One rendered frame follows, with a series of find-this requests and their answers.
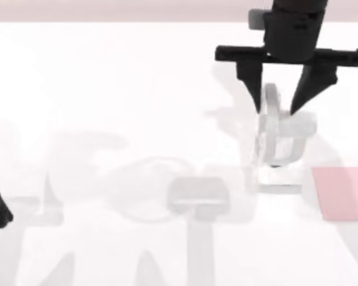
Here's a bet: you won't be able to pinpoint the grey camera box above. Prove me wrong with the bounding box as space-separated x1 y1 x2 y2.
248 8 267 31

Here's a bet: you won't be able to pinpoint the pink mat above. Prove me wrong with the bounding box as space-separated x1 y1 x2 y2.
311 166 358 222

